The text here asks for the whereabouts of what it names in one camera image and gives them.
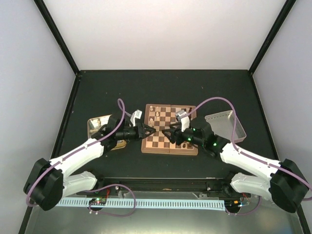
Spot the black frame post right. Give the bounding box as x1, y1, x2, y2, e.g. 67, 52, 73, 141
248, 0, 296, 76

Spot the white slotted cable duct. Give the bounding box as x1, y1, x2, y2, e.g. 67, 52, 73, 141
57, 197, 225, 211

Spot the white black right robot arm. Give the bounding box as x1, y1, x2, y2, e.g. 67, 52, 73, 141
162, 117, 309, 213

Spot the black frame post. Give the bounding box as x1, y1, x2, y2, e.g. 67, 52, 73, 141
34, 0, 79, 75
248, 0, 296, 76

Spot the clear plastic tray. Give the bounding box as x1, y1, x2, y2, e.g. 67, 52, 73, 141
205, 110, 247, 143

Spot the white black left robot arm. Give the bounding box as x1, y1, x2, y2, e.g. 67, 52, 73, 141
23, 115, 156, 211

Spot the wooden chess board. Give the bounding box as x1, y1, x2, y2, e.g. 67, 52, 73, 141
141, 104, 198, 156

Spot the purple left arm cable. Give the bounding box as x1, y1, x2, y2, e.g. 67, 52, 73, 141
25, 98, 134, 208

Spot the black frame post left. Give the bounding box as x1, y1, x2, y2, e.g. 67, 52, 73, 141
34, 0, 79, 75

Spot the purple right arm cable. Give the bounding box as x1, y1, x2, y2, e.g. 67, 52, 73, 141
189, 97, 312, 202

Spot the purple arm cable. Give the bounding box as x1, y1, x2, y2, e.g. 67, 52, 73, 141
25, 98, 134, 208
189, 97, 312, 202

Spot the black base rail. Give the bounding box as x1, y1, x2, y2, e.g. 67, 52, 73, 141
95, 177, 241, 197

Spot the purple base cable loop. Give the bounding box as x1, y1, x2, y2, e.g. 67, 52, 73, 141
88, 183, 137, 217

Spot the small electronics board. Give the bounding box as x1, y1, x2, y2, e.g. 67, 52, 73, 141
89, 198, 107, 206

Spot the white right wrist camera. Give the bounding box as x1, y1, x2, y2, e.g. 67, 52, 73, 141
175, 109, 190, 132

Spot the yellow tin box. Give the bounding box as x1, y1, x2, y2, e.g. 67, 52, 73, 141
87, 115, 127, 150

